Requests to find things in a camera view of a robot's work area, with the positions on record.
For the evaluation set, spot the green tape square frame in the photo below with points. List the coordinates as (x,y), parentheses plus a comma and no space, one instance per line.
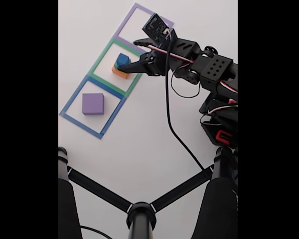
(102,57)

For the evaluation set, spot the purple tape square frame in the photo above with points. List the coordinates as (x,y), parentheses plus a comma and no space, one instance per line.
(122,27)

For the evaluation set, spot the orange block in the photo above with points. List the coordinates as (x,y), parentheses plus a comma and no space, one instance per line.
(118,73)

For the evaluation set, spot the black tripod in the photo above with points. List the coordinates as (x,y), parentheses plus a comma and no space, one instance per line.
(140,219)

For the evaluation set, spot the green block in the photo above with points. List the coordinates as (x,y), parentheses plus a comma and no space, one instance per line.
(116,65)

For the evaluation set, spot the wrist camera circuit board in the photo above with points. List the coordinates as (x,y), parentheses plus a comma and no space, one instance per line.
(155,28)

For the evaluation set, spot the blue tape square frame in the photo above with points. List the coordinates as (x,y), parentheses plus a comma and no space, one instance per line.
(75,95)

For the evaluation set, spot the large purple block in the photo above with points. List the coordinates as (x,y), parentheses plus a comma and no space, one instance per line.
(93,104)

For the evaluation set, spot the small blue cube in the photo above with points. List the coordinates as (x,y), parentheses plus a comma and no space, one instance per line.
(122,58)

